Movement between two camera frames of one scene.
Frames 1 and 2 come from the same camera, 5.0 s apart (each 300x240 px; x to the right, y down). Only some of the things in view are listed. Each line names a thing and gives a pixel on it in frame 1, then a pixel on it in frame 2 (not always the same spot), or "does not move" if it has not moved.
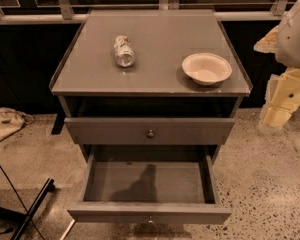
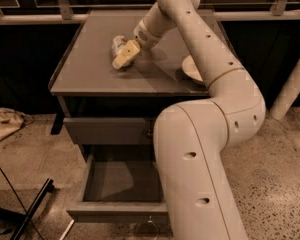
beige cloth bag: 7,122 does not move
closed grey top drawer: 151,131 does not move
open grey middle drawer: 150,184 does not move
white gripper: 294,39 → 143,37
